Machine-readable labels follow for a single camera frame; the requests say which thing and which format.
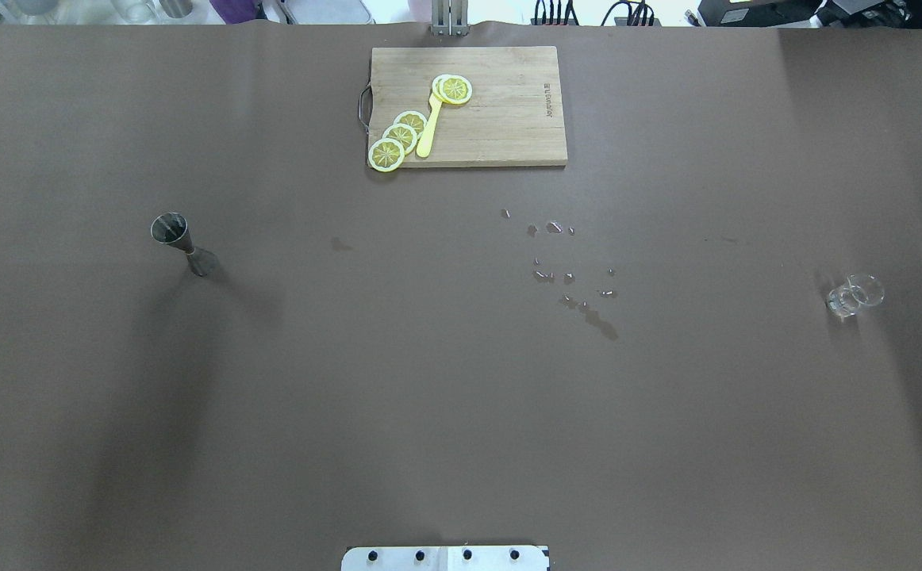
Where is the steel double jigger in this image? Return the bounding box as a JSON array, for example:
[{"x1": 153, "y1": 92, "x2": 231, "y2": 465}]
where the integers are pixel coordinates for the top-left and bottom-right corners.
[{"x1": 150, "y1": 211, "x2": 219, "y2": 276}]

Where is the small clear glass cup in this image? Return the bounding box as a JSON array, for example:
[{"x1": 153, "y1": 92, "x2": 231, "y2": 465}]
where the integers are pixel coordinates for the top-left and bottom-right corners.
[{"x1": 826, "y1": 274, "x2": 886, "y2": 319}]

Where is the yellow plastic spoon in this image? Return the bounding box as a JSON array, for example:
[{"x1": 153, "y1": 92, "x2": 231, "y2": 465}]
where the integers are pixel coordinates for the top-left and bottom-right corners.
[{"x1": 415, "y1": 88, "x2": 444, "y2": 159}]

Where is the lemon slice middle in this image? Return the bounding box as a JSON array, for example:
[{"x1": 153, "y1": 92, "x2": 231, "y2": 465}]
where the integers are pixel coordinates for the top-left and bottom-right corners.
[{"x1": 382, "y1": 122, "x2": 421, "y2": 155}]

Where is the lemon slice upper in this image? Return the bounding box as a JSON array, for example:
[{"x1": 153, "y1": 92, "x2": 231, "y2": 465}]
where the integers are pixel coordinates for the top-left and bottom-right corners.
[{"x1": 394, "y1": 109, "x2": 426, "y2": 136}]

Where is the wooden cutting board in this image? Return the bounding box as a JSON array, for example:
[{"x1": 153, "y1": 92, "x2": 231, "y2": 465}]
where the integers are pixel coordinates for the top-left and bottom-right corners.
[{"x1": 369, "y1": 46, "x2": 567, "y2": 169}]

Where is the lemon slice on spoon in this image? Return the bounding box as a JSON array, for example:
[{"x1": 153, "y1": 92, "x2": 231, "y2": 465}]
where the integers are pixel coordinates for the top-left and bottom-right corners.
[{"x1": 432, "y1": 75, "x2": 474, "y2": 105}]

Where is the aluminium camera post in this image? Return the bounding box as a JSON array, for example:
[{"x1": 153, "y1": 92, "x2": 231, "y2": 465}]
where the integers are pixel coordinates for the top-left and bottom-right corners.
[{"x1": 431, "y1": 0, "x2": 471, "y2": 37}]

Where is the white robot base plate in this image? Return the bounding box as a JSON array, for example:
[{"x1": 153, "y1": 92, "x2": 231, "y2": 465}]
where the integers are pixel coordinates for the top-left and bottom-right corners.
[{"x1": 340, "y1": 545, "x2": 551, "y2": 570}]

